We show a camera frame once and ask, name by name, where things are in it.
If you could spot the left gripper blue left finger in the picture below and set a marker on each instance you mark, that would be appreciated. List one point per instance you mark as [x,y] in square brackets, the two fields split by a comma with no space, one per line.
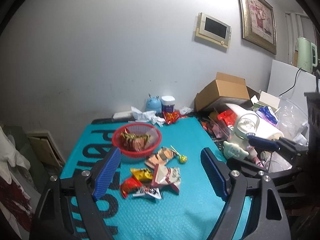
[103,172]

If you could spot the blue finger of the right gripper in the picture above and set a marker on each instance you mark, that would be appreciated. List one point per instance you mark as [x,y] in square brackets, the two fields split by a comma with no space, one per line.
[263,144]

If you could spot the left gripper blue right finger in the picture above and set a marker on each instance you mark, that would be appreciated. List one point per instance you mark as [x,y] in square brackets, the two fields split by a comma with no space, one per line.
[217,173]

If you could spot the small red snack packet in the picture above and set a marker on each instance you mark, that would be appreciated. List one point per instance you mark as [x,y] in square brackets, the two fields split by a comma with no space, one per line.
[129,185]

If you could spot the yellow snack packet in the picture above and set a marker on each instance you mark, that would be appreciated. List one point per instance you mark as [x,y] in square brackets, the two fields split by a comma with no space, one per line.
[142,174]

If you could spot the yellow lollipop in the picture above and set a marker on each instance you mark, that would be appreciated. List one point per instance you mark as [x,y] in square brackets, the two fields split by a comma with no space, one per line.
[181,158]

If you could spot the seaweed roll snack bag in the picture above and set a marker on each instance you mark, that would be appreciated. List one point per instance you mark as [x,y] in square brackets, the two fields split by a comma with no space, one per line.
[162,157]

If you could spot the white red triangular snack bag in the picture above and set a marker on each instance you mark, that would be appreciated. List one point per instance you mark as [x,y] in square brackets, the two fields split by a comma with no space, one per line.
[167,176]

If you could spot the green striped snack bag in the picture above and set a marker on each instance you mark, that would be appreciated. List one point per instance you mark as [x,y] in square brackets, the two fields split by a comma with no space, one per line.
[134,142]

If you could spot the red plastic basket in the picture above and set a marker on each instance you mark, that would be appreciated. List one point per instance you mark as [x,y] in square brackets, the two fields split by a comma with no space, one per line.
[138,128]

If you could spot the red foil bag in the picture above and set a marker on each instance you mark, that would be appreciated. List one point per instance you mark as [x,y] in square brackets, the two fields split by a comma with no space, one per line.
[228,117]

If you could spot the white flat box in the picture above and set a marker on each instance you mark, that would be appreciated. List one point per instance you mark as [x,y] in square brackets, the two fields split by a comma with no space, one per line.
[122,115]

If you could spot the black white snack packet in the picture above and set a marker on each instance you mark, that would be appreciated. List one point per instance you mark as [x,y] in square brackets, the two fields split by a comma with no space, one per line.
[148,192]

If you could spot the teal bubble mat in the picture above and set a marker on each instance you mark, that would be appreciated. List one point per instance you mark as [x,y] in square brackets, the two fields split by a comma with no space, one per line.
[166,195]

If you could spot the crumpled white tissue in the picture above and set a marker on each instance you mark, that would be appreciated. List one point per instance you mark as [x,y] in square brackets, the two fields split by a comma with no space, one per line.
[148,116]

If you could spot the brown cardboard box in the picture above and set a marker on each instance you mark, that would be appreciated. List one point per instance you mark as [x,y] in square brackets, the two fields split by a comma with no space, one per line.
[224,89]

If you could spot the blue deer-shaped humidifier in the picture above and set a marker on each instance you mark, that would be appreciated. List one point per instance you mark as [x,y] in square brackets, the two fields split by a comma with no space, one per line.
[153,103]

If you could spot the crumpled clear wrapper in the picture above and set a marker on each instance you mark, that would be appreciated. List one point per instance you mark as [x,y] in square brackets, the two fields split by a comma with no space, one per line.
[185,110]

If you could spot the red noodle snack packet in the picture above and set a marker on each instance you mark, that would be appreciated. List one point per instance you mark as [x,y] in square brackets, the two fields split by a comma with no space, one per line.
[171,118]

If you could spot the white-lidded purple jar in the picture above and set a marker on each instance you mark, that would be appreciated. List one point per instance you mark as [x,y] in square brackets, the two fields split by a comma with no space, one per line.
[168,104]

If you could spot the green electric kettle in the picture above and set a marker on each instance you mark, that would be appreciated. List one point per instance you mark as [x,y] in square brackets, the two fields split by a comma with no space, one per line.
[305,56]

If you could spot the white cloth pile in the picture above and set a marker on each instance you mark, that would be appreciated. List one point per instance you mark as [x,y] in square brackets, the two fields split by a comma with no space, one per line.
[10,156]

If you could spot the framed flower picture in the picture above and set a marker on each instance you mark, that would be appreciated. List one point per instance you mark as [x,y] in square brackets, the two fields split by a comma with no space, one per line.
[258,24]

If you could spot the wall intercom panel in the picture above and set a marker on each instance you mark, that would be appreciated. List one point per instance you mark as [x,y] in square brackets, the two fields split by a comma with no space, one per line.
[213,30]

